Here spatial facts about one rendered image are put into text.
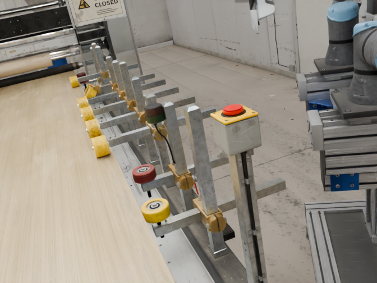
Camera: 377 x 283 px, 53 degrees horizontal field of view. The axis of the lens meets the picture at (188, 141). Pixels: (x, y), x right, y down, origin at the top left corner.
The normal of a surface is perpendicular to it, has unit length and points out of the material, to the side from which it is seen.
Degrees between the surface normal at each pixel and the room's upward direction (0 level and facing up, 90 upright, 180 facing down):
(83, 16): 90
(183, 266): 0
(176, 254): 0
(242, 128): 90
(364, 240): 0
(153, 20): 90
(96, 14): 90
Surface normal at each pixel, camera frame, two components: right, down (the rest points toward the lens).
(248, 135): 0.33, 0.31
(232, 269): -0.18, -0.91
